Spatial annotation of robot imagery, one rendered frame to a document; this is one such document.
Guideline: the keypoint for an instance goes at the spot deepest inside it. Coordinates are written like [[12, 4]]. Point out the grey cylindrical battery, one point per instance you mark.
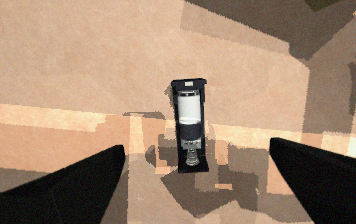
[[189, 118]]

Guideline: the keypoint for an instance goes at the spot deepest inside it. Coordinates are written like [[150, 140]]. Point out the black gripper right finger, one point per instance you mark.
[[324, 182]]

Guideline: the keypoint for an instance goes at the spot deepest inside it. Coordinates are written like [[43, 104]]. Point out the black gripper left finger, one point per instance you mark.
[[77, 194]]

